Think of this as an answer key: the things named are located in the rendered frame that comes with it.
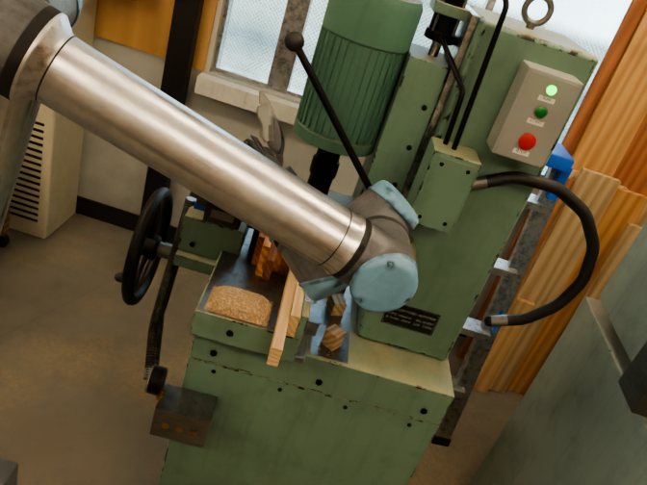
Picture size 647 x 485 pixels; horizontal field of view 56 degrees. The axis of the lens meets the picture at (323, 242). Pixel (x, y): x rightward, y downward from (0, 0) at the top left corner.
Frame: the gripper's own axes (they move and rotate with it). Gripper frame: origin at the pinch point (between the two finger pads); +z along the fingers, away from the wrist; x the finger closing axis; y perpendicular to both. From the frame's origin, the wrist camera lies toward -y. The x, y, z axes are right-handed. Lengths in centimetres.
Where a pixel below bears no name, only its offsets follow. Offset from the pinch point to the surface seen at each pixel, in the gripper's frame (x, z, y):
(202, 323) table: 28.5, -25.7, -7.6
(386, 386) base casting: 12, -54, -34
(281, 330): 15.3, -35.5, -7.3
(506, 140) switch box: -36.4, -29.4, -15.9
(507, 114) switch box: -39.1, -26.0, -13.8
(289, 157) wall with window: 27, 48, -151
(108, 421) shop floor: 108, -17, -72
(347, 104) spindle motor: -17.3, -6.2, -13.4
